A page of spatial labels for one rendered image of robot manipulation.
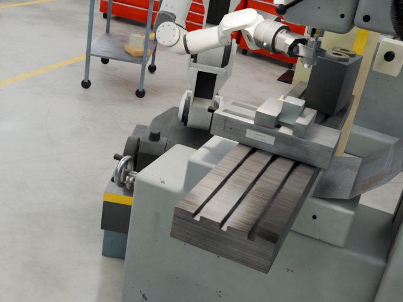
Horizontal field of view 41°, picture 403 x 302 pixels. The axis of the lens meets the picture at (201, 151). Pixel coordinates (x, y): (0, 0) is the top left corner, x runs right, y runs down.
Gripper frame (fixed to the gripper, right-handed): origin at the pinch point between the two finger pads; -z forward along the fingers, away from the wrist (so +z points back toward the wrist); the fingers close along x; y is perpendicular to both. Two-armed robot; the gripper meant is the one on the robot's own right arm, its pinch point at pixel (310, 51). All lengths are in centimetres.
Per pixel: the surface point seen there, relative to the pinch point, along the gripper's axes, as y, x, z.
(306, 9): -12.3, -10.0, -2.2
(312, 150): 22.7, -8.6, -14.3
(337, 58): 7.9, 33.9, 11.4
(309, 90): 21.3, 30.3, 16.6
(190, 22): 104, 323, 394
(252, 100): 124, 240, 208
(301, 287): 65, -7, -23
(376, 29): -11.8, -3.9, -19.4
